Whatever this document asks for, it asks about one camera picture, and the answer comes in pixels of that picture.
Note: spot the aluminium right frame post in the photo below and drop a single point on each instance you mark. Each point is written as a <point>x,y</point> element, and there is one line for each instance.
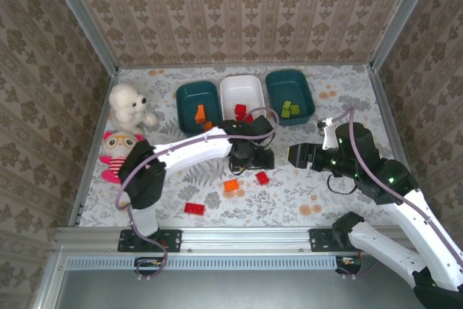
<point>402,16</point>

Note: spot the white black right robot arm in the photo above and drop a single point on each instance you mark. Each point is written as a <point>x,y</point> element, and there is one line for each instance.
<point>419,229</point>

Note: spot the small right circuit board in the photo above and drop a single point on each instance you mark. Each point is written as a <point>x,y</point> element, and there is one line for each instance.
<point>348,262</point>

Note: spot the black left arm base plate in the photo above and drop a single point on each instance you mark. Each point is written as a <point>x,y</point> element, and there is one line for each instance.
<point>173,240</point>

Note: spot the aluminium back rail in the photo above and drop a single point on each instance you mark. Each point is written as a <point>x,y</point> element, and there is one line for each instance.
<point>325,64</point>

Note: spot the long red lego brick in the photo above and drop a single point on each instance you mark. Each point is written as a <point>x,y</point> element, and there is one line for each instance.
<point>194,208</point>
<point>240,108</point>

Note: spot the aluminium frame post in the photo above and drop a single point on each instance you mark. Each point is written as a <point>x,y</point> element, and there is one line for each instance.
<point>88,23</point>
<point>402,16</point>

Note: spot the small circuit board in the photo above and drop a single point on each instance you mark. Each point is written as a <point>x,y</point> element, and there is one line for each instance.
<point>348,262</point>
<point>149,262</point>

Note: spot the white plush bear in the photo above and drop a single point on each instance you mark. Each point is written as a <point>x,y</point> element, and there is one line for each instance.
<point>126,106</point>

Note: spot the white plastic container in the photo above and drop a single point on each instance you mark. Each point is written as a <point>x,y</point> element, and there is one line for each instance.
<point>242,92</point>

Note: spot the aluminium left side rail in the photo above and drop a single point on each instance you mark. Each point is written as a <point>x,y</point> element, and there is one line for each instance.
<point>86,178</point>

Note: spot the grey metal lower panel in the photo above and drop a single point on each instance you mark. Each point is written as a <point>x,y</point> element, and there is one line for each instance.
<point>235,291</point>

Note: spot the dark teal plastic container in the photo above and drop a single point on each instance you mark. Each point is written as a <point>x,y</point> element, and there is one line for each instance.
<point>188,106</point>
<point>285,84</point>

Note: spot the green lego brick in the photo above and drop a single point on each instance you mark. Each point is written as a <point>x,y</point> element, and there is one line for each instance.
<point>294,109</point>
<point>285,114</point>
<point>286,104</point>

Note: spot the aluminium front mounting rail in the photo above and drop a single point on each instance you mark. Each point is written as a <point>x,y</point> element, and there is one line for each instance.
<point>246,238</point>

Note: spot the aluminium right side rail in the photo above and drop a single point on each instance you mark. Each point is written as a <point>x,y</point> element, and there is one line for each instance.
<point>389,117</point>

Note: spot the pink striped plush doll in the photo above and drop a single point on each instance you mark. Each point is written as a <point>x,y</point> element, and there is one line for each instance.
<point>115,168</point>

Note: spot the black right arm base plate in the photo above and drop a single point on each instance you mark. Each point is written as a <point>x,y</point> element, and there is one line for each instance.
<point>322,240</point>

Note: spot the aluminium left frame post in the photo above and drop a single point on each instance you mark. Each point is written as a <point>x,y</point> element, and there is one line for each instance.
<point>88,23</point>

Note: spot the small left circuit board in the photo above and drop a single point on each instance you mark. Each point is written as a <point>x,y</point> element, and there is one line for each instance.
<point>149,262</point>

